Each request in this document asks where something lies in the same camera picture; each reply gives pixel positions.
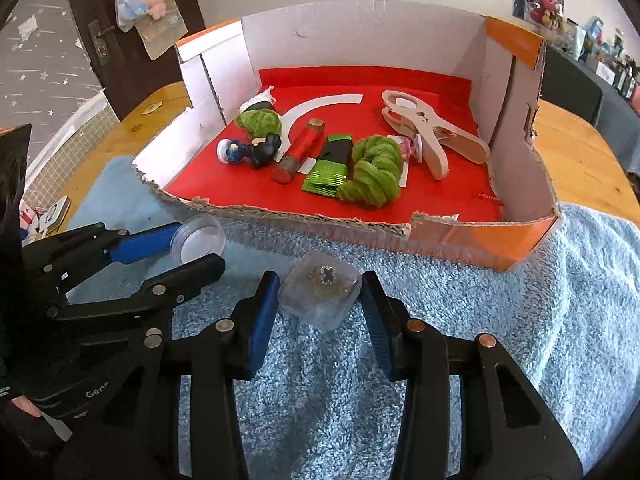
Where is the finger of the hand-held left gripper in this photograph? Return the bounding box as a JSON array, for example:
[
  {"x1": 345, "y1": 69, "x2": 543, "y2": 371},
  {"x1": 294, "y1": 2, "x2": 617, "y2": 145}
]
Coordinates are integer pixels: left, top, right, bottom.
[
  {"x1": 50, "y1": 254, "x2": 226, "y2": 322},
  {"x1": 22, "y1": 222, "x2": 182, "y2": 286}
]

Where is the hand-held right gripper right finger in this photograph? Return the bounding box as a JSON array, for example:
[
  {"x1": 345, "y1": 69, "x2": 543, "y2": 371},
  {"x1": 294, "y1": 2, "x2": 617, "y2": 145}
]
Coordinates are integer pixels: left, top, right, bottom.
[{"x1": 361, "y1": 271, "x2": 583, "y2": 480}]

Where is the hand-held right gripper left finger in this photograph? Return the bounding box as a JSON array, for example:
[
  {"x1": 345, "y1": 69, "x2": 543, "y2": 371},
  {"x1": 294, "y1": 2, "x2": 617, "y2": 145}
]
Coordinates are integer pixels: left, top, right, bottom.
[{"x1": 55, "y1": 271, "x2": 281, "y2": 480}]

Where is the clear round plastic container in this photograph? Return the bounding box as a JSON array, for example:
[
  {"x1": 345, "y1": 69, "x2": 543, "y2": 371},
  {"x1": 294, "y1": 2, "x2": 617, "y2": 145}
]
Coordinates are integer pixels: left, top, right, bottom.
[{"x1": 169, "y1": 215, "x2": 227, "y2": 264}]

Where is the clear square plastic box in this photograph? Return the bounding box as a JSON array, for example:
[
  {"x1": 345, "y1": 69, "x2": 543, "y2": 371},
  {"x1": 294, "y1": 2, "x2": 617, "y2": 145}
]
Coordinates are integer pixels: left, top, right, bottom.
[{"x1": 277, "y1": 252, "x2": 363, "y2": 332}]

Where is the blue white figurine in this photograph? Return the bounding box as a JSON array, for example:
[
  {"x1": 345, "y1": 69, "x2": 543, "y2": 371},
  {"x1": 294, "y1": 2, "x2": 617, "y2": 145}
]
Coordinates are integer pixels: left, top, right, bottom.
[{"x1": 216, "y1": 139, "x2": 253, "y2": 165}]

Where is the green yarn bundle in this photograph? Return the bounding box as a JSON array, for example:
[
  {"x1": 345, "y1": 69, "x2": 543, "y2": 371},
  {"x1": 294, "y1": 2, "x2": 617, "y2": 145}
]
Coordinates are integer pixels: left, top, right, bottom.
[{"x1": 337, "y1": 134, "x2": 403, "y2": 207}]

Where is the black mouse figurine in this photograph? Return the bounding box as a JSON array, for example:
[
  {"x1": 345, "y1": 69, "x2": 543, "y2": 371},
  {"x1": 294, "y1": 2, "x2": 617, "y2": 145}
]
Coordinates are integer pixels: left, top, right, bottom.
[{"x1": 248, "y1": 132, "x2": 283, "y2": 170}]

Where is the black green foil packet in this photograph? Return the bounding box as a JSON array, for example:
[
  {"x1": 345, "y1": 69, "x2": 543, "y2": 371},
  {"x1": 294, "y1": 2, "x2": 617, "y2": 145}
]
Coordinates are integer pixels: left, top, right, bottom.
[{"x1": 301, "y1": 133, "x2": 354, "y2": 196}]

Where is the red thread spool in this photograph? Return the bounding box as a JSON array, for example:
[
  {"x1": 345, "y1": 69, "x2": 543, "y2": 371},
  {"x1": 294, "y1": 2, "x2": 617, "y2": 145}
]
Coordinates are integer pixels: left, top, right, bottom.
[{"x1": 271, "y1": 118, "x2": 326, "y2": 182}]

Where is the green-haired doll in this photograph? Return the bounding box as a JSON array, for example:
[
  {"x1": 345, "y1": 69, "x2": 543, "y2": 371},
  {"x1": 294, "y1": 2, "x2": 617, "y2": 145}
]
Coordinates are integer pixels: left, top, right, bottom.
[{"x1": 235, "y1": 107, "x2": 285, "y2": 142}]

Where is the blonde pink doll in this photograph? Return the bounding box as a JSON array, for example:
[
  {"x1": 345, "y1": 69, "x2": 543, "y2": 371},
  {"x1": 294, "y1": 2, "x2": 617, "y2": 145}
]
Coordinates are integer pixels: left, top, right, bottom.
[{"x1": 389, "y1": 135, "x2": 426, "y2": 161}]

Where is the black roll with white tissue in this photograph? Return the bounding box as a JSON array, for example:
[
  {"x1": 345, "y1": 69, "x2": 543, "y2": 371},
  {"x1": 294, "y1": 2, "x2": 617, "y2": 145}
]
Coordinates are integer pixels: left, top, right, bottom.
[{"x1": 239, "y1": 85, "x2": 278, "y2": 116}]

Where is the beige large plastic clip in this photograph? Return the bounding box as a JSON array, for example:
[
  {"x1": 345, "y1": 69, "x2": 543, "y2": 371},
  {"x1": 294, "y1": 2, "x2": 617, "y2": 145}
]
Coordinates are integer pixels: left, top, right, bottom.
[{"x1": 381, "y1": 90, "x2": 491, "y2": 181}]

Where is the orange cardboard box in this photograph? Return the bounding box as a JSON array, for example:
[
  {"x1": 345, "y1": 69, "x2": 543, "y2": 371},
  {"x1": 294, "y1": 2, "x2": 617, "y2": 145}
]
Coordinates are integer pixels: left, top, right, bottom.
[{"x1": 132, "y1": 0, "x2": 563, "y2": 272}]

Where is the person's left hand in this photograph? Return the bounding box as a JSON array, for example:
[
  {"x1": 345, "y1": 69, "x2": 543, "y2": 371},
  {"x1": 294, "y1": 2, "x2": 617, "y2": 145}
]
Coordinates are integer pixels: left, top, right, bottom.
[{"x1": 7, "y1": 395, "x2": 43, "y2": 419}]

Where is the white round-button device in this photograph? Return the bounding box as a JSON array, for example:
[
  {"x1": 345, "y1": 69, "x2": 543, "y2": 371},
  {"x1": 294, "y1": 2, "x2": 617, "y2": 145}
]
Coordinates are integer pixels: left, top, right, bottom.
[{"x1": 37, "y1": 196, "x2": 72, "y2": 235}]

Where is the white red printed packet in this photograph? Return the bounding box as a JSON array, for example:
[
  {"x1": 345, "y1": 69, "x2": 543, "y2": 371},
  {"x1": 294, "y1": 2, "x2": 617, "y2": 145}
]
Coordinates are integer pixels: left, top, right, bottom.
[{"x1": 20, "y1": 206, "x2": 41, "y2": 240}]

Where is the blue fluffy towel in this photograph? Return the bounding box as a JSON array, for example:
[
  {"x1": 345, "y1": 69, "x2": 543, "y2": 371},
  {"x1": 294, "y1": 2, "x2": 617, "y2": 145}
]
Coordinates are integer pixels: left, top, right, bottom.
[{"x1": 65, "y1": 155, "x2": 640, "y2": 480}]

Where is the dark brown door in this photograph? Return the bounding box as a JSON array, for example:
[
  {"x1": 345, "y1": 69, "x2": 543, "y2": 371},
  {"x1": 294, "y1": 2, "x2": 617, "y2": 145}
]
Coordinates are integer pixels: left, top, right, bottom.
[{"x1": 60, "y1": 0, "x2": 207, "y2": 121}]

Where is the beige paper bag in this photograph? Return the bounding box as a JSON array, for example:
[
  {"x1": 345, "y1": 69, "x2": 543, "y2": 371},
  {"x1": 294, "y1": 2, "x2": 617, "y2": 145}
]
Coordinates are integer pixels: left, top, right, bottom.
[{"x1": 135, "y1": 7, "x2": 188, "y2": 61}]

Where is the clear plastic bag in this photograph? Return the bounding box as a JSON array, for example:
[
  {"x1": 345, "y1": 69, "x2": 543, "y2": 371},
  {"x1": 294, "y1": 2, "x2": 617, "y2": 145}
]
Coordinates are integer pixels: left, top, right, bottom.
[{"x1": 114, "y1": 0, "x2": 148, "y2": 33}]

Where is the pink plush pig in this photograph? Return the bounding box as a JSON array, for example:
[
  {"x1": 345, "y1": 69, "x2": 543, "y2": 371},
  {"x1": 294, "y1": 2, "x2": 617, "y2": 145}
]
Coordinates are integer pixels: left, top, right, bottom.
[{"x1": 135, "y1": 0, "x2": 173, "y2": 20}]

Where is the table with dark cloth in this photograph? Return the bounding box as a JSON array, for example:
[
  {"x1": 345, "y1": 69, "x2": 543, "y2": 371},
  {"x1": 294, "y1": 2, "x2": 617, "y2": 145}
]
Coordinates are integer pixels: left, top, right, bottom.
[{"x1": 540, "y1": 45, "x2": 640, "y2": 161}]

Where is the row of bottles and boxes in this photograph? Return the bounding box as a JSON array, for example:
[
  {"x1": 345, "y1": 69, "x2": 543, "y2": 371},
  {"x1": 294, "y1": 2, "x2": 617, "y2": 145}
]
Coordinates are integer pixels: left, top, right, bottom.
[{"x1": 565, "y1": 15, "x2": 640, "y2": 111}]

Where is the pink plush dragon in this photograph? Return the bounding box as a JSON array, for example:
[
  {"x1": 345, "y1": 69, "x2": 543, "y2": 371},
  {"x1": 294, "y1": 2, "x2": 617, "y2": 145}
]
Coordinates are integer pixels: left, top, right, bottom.
[{"x1": 530, "y1": 0, "x2": 565, "y2": 30}]

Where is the metal door handle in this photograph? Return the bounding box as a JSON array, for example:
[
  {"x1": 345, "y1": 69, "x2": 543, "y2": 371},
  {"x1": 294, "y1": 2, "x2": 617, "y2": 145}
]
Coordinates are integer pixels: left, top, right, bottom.
[{"x1": 87, "y1": 20, "x2": 117, "y2": 66}]

